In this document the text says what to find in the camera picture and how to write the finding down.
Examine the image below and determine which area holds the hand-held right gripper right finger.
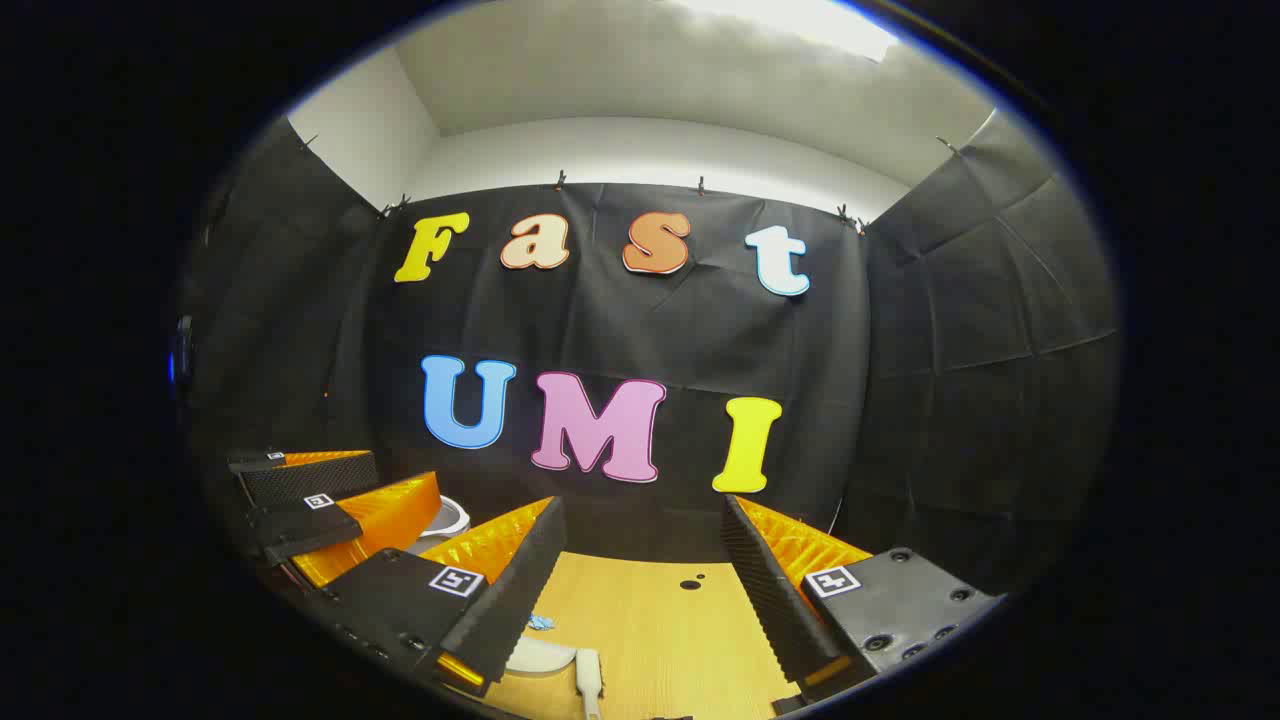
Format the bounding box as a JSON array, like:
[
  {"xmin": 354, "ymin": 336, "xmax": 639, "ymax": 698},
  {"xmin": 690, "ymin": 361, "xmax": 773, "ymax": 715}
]
[{"xmin": 720, "ymin": 493, "xmax": 1003, "ymax": 713}]

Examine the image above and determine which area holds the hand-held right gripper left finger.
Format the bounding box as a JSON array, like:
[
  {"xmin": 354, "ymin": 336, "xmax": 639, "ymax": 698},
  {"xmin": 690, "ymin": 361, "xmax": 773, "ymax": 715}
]
[{"xmin": 318, "ymin": 495, "xmax": 568, "ymax": 698}]

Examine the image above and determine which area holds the small grey broom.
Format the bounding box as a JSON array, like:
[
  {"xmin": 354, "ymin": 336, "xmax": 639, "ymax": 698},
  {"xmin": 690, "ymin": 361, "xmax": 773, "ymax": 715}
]
[{"xmin": 575, "ymin": 648, "xmax": 605, "ymax": 720}]

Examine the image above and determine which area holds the grey dustpan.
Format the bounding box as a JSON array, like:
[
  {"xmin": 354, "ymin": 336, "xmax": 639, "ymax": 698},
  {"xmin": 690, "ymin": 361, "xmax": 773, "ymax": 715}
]
[{"xmin": 505, "ymin": 635, "xmax": 579, "ymax": 678}]

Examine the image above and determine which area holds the white garbage bin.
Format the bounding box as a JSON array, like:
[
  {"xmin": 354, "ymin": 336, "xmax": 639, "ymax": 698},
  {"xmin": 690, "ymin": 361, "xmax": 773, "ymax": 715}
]
[{"xmin": 405, "ymin": 497, "xmax": 472, "ymax": 557}]

